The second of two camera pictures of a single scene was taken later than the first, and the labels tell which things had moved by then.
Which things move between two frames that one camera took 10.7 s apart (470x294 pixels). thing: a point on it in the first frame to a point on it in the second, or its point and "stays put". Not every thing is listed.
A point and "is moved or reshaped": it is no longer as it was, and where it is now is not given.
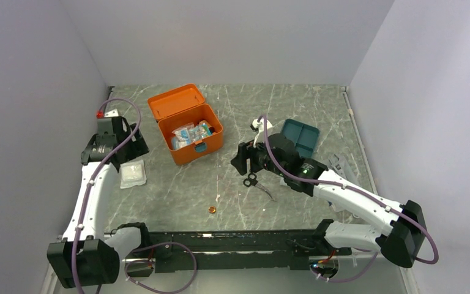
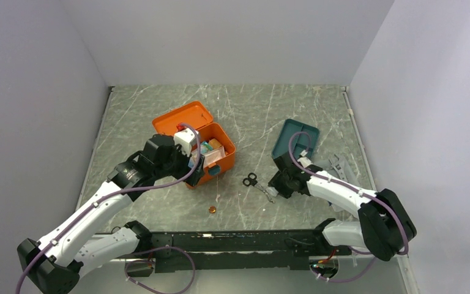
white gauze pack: (132, 174) is moved or reshaped
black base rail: (237, 250) stays put
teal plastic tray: (305, 136) stays put
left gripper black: (137, 148) to (193, 178)
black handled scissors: (252, 180) stays put
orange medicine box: (189, 126) is moved or reshaped
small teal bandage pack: (204, 131) to (205, 147)
